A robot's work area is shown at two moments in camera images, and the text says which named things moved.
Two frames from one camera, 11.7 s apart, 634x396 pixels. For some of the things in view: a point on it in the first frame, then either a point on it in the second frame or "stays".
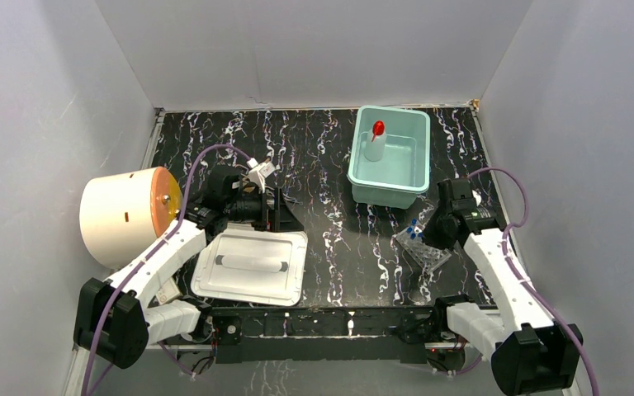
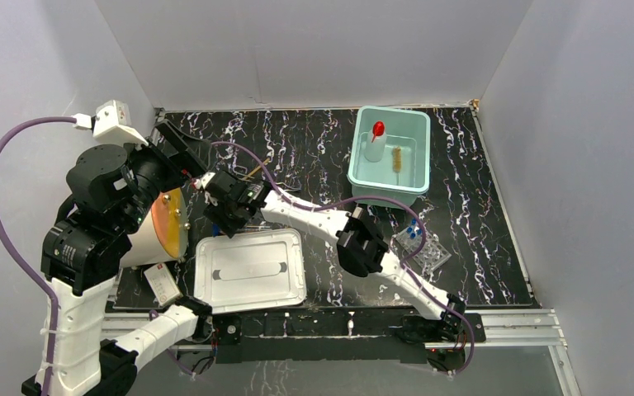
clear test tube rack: [426, 256] stays
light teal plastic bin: [389, 157] stays
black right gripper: [430, 237] -> [214, 214]
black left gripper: [272, 209] -> [173, 144]
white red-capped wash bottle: [376, 140] stays
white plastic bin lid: [253, 265] stays
